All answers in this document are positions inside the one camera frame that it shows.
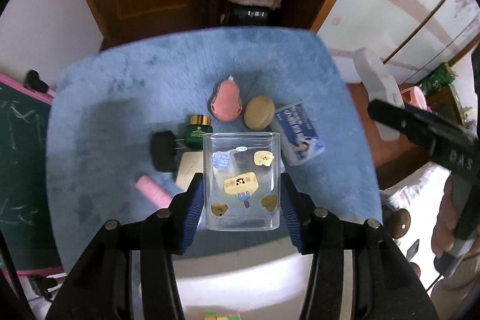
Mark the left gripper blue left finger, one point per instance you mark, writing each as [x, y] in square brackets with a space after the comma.
[185, 211]

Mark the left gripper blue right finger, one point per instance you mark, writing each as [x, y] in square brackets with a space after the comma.
[298, 211]

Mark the white blue carton box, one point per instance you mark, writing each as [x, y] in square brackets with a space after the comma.
[299, 139]

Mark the clear sticker plastic cup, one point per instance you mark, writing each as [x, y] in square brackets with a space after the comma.
[242, 181]

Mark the green cream jar gold lid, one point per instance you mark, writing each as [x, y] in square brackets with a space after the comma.
[198, 126]

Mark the white plastic bottle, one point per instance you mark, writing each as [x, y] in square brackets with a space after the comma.
[377, 80]

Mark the multicolour puzzle cube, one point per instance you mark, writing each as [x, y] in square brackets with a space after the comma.
[221, 315]

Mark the person's right hand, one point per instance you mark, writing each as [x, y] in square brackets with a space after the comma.
[444, 240]

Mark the pink tube white cap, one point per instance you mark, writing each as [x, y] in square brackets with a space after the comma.
[153, 192]

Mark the black power adapter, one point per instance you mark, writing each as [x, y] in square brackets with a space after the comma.
[163, 149]

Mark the pink plastic stool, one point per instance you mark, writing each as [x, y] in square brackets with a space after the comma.
[414, 97]

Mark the green snack bag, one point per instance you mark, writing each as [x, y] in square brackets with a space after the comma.
[439, 78]

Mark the white plastic tray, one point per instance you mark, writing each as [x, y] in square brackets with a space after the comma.
[248, 283]

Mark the pink pear-shaped case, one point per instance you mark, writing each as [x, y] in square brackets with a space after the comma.
[226, 104]

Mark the green chalkboard pink frame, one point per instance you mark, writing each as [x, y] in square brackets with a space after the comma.
[25, 218]

